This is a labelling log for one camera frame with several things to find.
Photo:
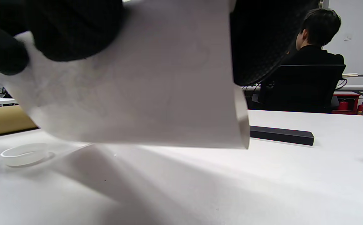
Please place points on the person's right hand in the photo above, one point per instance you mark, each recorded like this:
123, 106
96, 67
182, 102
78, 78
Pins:
75, 28

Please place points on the person's left hand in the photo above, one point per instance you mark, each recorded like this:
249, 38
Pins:
3, 53

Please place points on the brown cardboard mailing tube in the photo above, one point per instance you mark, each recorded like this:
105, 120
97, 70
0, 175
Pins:
3, 120

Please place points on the white poster purple lettering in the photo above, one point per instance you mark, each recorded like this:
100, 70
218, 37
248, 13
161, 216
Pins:
153, 87

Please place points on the black bar weight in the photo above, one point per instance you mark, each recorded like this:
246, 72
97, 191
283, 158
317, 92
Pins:
281, 135

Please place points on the black office chair chrome base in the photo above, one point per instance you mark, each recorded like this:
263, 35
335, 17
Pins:
303, 90

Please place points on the red fire extinguisher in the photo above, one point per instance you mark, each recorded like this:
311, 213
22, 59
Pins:
343, 105

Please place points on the red storage cabinet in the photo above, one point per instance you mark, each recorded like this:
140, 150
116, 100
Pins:
353, 97

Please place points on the white office desk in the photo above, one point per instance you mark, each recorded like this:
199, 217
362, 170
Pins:
356, 88

